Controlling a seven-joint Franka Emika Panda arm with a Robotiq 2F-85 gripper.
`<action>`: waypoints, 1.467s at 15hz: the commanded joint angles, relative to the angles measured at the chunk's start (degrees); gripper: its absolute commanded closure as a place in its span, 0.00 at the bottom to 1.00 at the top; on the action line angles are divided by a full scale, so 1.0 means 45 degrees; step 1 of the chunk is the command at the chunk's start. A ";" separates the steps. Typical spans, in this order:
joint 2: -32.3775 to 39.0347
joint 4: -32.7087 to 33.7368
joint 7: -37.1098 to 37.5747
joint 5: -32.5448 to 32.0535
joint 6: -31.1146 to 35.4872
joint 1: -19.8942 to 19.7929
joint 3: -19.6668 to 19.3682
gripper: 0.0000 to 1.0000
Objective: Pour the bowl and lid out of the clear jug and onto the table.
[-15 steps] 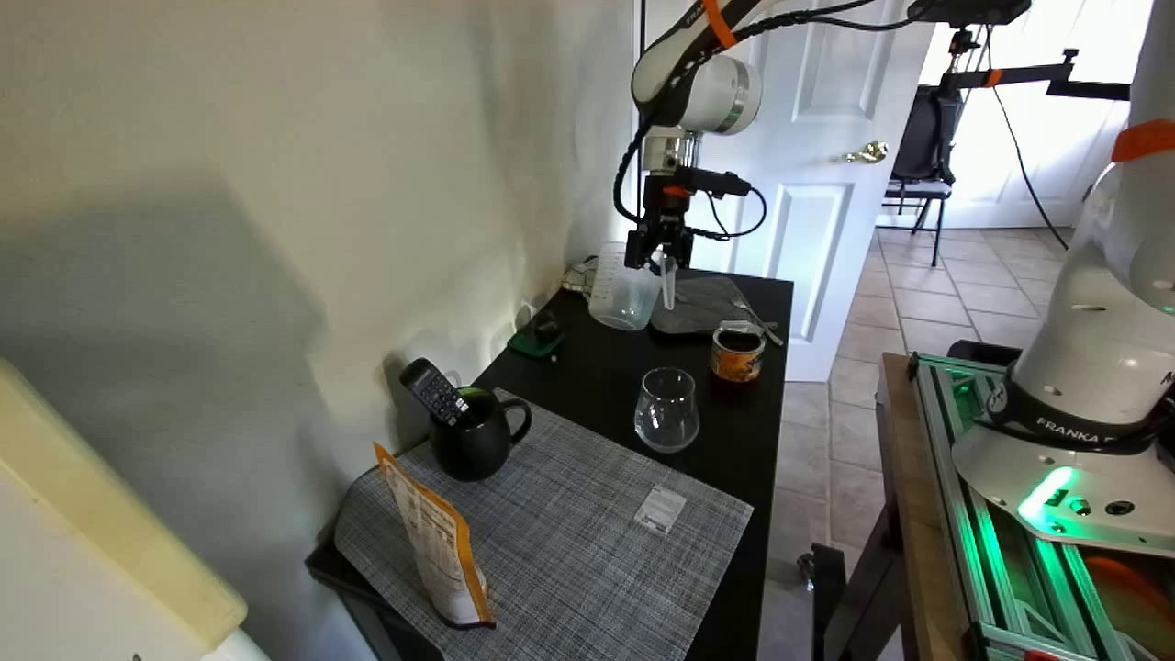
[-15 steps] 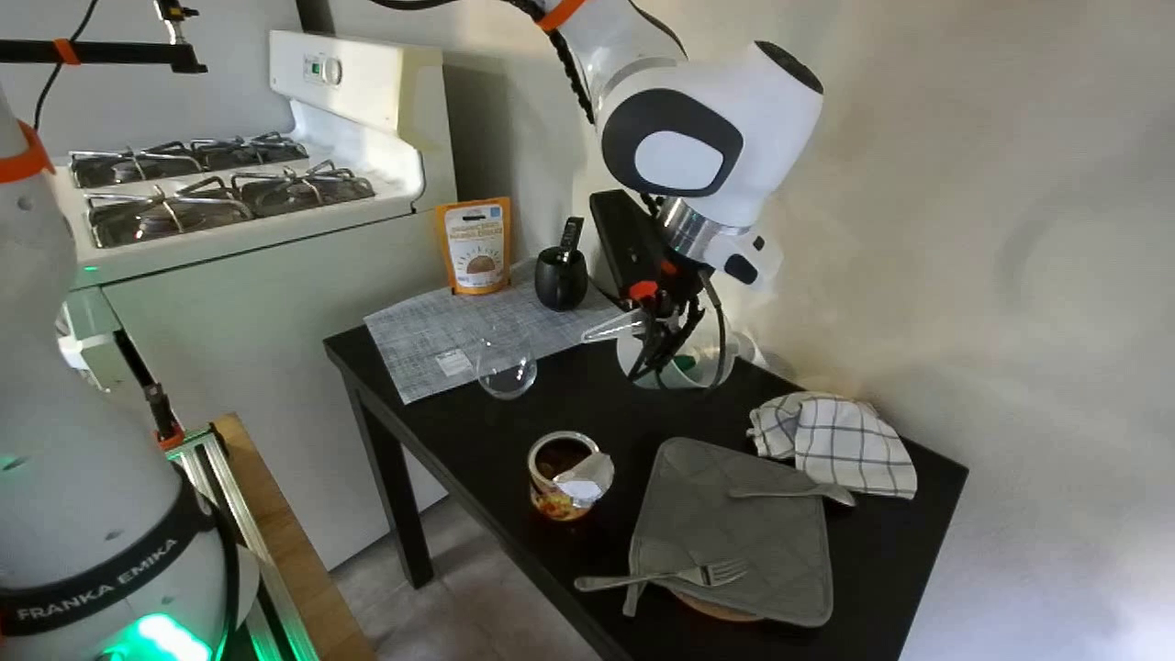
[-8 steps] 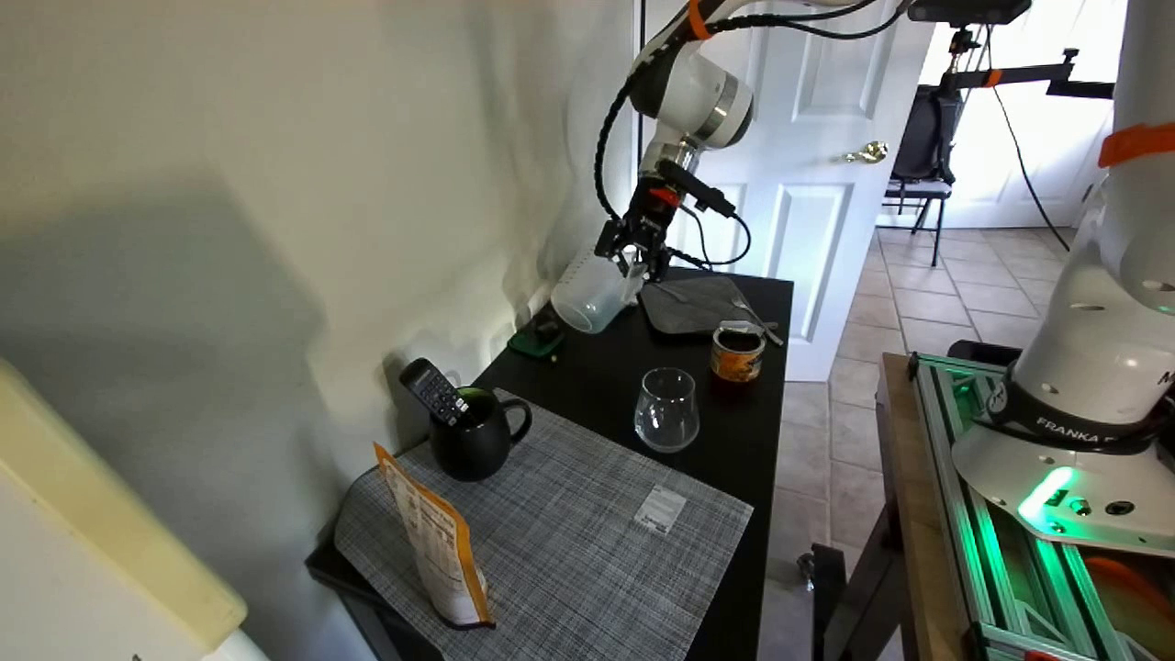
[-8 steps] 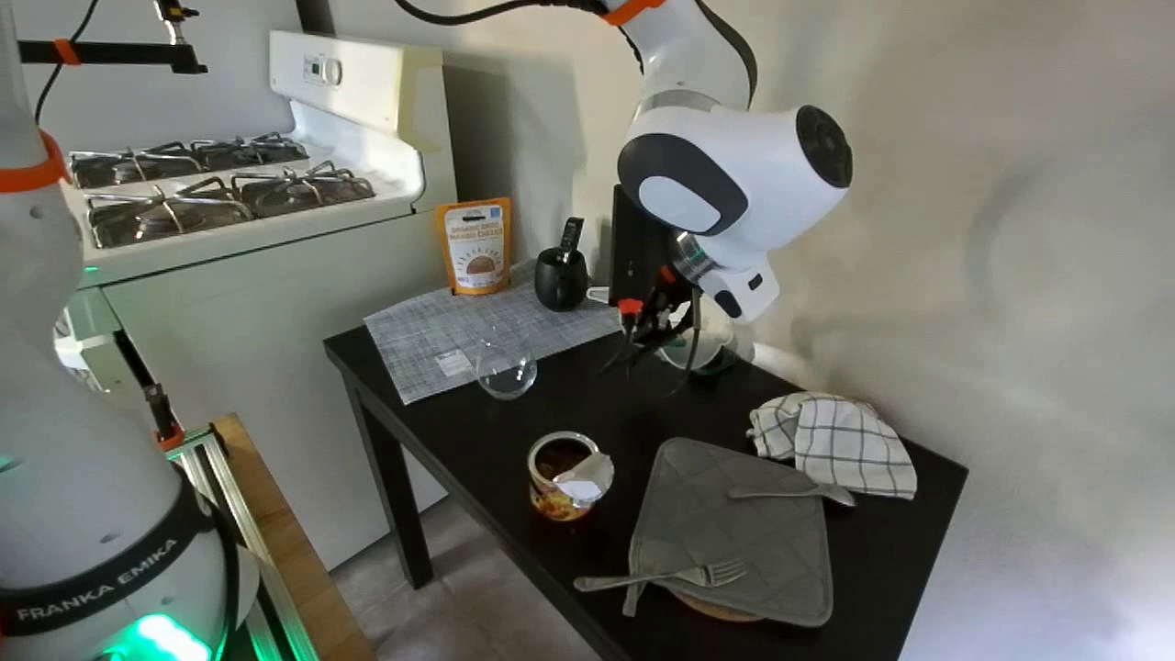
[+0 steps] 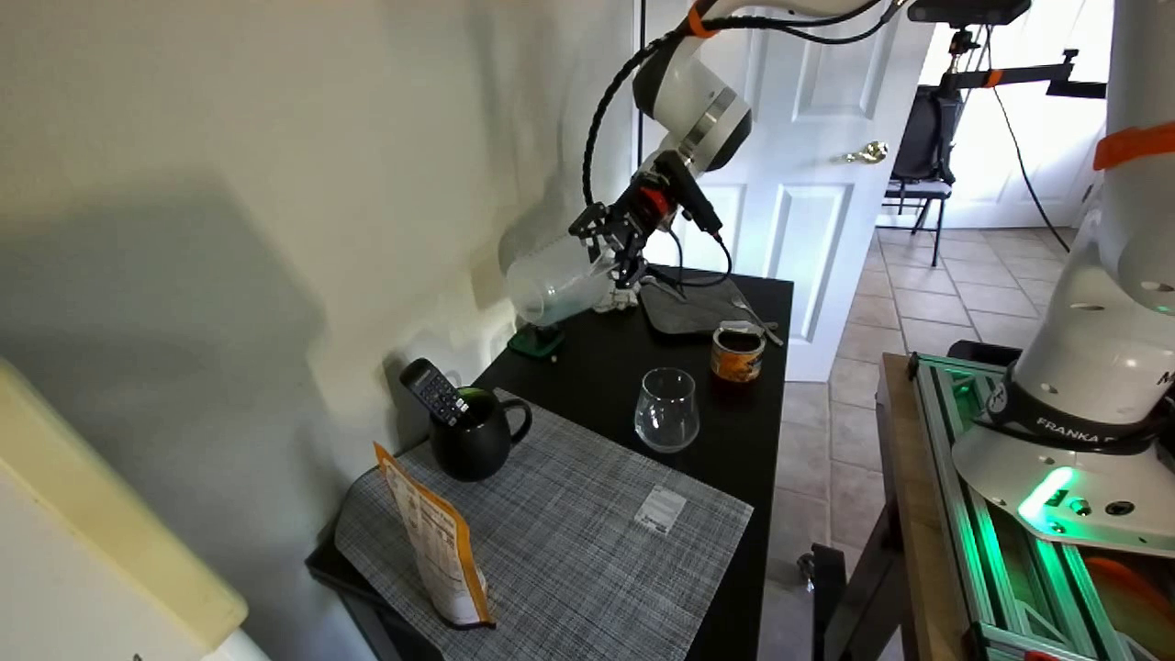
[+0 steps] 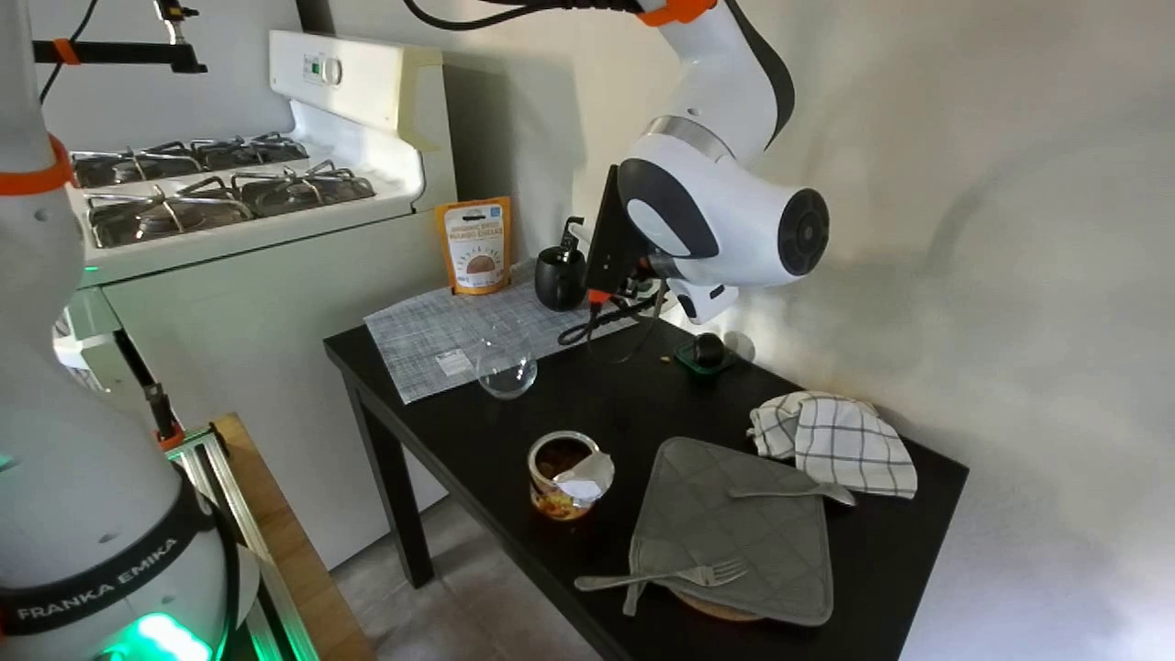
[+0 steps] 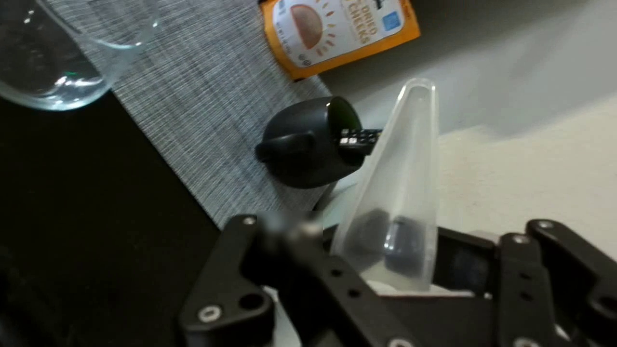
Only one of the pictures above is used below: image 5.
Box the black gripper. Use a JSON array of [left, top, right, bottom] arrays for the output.
[[567, 151, 726, 295]]

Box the clear plastic measuring jug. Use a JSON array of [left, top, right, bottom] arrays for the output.
[[503, 231, 643, 329]]

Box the grey quilted pot holder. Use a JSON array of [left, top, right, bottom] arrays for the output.
[[634, 270, 769, 341]]

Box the black table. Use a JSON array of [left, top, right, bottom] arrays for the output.
[[305, 261, 797, 661]]

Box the clear stemless glass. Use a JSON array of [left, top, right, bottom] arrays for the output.
[[633, 362, 705, 456]]

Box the white panelled door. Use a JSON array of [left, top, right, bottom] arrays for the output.
[[634, 0, 936, 386]]

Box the black phone in mug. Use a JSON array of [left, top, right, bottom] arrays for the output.
[[400, 356, 469, 430]]

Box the black mug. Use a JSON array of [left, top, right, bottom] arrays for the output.
[[425, 383, 535, 485]]

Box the white sticker on placemat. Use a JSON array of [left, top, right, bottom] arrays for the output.
[[633, 485, 692, 541]]

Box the grey woven placemat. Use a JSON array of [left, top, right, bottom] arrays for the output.
[[329, 388, 755, 661]]

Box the black chair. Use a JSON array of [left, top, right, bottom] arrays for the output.
[[880, 85, 972, 270]]

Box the orange snack pouch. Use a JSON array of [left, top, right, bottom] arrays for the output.
[[372, 441, 501, 631]]

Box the wooden board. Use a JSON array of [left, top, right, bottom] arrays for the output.
[[813, 352, 985, 661]]

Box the black boom with orange tape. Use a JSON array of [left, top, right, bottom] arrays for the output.
[[936, 23, 1114, 104]]

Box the white stove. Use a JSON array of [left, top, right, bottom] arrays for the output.
[[0, 361, 255, 661]]

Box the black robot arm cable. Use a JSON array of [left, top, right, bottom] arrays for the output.
[[578, 0, 916, 288]]

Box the brass door handle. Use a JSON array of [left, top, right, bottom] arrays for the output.
[[830, 140, 895, 168]]

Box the thin black hanging cable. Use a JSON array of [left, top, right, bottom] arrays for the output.
[[977, 69, 1082, 257]]

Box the aluminium rail frame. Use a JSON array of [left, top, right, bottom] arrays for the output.
[[911, 352, 1175, 661]]

